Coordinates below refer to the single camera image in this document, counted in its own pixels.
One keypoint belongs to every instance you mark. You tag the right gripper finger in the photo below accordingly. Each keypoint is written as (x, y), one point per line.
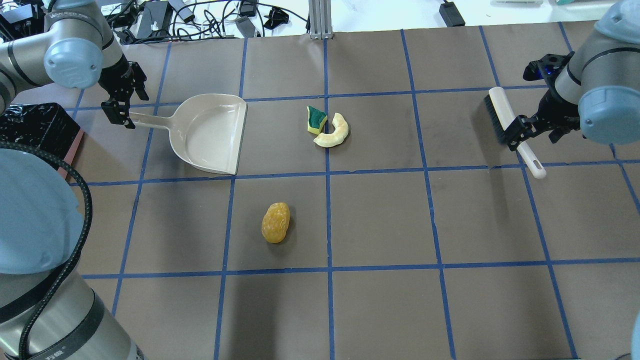
(519, 120)
(516, 134)

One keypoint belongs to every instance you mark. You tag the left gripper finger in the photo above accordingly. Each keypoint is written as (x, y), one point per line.
(125, 115)
(113, 111)

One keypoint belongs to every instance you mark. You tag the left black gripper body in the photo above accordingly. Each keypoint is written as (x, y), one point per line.
(114, 72)

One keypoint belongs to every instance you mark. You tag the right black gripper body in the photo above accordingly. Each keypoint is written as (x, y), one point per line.
(554, 109)

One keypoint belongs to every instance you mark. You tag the white hand brush black bristles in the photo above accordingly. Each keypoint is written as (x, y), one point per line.
(501, 114)

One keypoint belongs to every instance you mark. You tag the beige plastic dustpan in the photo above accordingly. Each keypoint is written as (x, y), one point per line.
(205, 131)

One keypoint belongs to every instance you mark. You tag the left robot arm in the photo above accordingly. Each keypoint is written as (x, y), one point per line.
(77, 49)

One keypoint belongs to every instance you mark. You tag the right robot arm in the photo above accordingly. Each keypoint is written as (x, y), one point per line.
(594, 90)

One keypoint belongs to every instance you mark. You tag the bin with black bag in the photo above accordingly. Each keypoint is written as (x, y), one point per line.
(47, 127)

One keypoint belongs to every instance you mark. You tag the black power adapter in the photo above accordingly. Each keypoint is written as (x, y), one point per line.
(450, 14)

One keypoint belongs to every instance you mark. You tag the orange yellow bread lump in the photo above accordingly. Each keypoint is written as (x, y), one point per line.
(275, 222)

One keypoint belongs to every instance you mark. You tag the green yellow sponge piece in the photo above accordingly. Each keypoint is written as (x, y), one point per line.
(316, 120)

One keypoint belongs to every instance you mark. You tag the aluminium frame post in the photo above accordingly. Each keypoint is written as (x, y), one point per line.
(319, 20)

